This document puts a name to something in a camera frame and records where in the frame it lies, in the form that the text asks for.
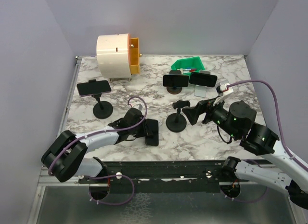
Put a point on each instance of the phone on wooden stand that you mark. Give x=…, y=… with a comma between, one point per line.
x=175, y=80

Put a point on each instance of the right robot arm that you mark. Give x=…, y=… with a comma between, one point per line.
x=239, y=123

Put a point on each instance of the black phone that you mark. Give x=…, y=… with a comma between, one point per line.
x=152, y=137

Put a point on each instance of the orange drawer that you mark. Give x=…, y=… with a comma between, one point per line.
x=134, y=55

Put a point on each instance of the black phone stand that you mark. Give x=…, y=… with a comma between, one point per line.
x=176, y=122
x=103, y=109

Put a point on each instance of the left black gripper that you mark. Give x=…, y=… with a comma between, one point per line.
x=144, y=132

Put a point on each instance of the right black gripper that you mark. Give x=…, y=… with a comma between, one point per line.
x=193, y=113

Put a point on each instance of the silver phone stand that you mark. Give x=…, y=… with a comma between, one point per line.
x=200, y=91

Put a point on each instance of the round wooden base stand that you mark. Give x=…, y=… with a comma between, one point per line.
x=174, y=90

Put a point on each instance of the green plastic bin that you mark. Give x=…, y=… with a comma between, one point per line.
x=192, y=62

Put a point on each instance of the white cylindrical drawer box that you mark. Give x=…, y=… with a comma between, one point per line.
x=112, y=53

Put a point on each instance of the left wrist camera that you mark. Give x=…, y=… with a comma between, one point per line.
x=137, y=108

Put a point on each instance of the black mounting rail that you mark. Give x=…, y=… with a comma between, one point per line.
x=164, y=176

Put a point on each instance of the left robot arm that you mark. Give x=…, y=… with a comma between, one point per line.
x=65, y=158

